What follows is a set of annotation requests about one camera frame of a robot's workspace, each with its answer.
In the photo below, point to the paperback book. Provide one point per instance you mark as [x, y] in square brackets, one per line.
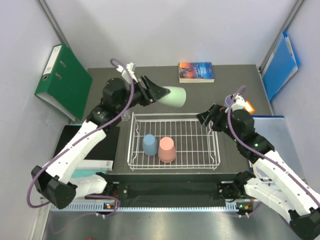
[196, 72]

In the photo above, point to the teal notebook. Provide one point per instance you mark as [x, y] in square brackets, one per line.
[95, 161]

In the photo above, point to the orange card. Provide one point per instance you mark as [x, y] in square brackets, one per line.
[248, 107]

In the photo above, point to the white wire dish rack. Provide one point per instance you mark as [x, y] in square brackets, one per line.
[197, 147]

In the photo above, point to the green plastic cup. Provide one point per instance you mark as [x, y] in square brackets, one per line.
[175, 98]

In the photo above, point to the purple plastic cup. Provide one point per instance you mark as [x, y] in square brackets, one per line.
[228, 100]

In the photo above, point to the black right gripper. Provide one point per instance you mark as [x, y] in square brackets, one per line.
[216, 113]

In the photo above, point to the black book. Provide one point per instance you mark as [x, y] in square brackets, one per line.
[69, 132]

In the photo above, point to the black base bar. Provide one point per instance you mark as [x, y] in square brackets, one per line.
[215, 186]

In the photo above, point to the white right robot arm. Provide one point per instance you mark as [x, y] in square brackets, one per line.
[295, 201]

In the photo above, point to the pink plastic cup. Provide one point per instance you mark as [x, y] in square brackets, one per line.
[166, 150]

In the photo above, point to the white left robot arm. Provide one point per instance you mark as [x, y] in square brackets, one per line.
[54, 180]

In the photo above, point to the clear glass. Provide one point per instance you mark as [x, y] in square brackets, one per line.
[126, 116]

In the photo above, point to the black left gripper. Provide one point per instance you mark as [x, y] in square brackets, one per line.
[156, 92]

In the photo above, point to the green ring binder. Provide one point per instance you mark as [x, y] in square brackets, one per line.
[65, 84]

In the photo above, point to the blue folder on wall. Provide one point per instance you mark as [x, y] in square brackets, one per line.
[281, 66]

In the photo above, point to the blue plastic cup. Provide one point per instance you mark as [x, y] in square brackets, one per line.
[150, 145]

